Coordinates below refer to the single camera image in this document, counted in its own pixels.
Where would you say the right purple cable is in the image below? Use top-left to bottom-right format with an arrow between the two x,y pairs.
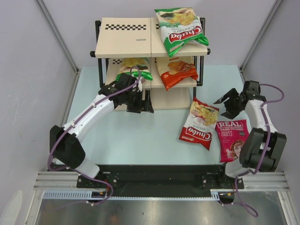
234,83 -> 285,218

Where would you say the orange cassava chips bag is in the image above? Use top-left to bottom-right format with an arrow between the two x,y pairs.
156,56 -> 198,91

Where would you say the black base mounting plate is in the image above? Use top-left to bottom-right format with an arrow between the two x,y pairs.
46,164 -> 245,200

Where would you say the beige three-tier shelf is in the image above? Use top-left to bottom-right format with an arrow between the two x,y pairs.
90,17 -> 210,110

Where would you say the green Chuba chips bag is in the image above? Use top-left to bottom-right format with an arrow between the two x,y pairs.
155,7 -> 209,57
116,58 -> 153,81

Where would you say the purple cable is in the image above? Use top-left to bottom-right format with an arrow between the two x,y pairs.
234,83 -> 285,218
47,66 -> 143,207

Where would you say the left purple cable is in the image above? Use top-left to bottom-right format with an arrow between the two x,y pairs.
47,66 -> 143,207

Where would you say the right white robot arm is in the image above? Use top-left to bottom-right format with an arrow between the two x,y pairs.
215,81 -> 287,188

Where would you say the pink Real chips bag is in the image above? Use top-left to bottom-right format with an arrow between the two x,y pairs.
216,120 -> 249,163

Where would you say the red Chuba chips bag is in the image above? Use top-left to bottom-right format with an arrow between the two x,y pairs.
179,98 -> 219,150

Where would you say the aluminium rail frame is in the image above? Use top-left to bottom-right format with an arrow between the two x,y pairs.
26,172 -> 300,225

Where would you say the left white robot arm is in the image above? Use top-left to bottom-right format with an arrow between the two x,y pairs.
48,73 -> 154,188

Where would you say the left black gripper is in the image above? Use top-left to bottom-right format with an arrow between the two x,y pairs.
125,89 -> 153,114

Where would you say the white slotted cable duct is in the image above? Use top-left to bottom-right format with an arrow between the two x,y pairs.
43,190 -> 220,202

